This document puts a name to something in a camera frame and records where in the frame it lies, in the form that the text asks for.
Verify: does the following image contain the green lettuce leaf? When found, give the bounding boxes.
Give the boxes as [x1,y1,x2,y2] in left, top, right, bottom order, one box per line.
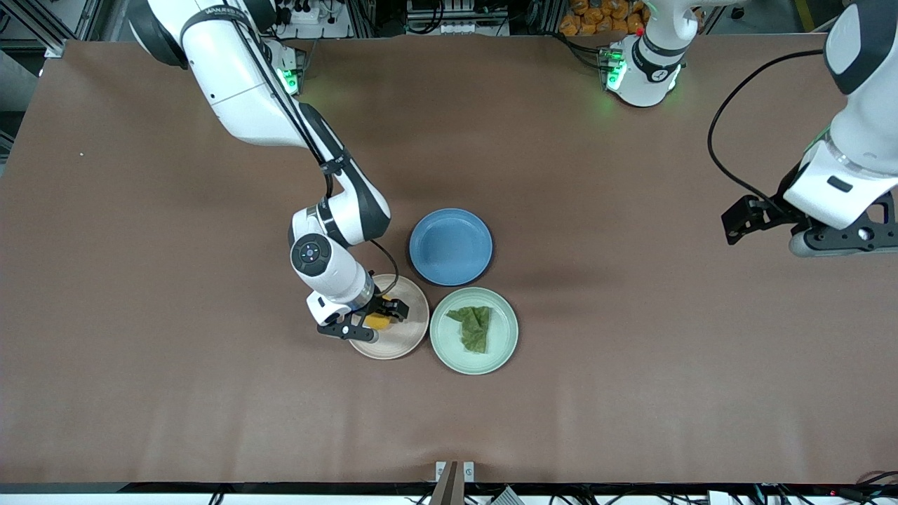
[446,305,493,355]

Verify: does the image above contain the beige plate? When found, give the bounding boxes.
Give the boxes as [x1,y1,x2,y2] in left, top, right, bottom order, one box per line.
[347,274,430,361]

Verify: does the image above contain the blue plate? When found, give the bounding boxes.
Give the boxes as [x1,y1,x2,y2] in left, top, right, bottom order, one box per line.
[409,208,494,287]

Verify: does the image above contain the light green plate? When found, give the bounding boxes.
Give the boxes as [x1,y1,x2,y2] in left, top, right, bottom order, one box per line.
[429,286,520,376]

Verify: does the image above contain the bag of oranges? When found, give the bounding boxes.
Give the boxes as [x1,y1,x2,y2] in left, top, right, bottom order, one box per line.
[559,0,650,37]

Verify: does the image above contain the white power strip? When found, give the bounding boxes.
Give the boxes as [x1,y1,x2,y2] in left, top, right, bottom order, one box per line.
[274,0,351,40]

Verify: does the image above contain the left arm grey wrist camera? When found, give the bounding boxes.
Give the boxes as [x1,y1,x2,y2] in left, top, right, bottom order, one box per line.
[789,191,898,258]

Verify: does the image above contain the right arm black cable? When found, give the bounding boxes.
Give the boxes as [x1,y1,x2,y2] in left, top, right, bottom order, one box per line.
[237,0,401,301]

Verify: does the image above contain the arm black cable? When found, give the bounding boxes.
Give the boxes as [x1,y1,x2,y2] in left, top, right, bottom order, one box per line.
[706,49,826,213]
[237,0,401,301]

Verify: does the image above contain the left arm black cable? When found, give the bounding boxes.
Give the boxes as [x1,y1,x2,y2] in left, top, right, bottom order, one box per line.
[706,49,826,213]

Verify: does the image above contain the white metal bracket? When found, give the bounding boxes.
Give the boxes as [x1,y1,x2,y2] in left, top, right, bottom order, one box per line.
[435,461,476,484]

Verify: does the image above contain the grey camera post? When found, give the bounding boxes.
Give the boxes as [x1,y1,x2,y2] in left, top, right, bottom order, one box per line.
[429,461,460,505]

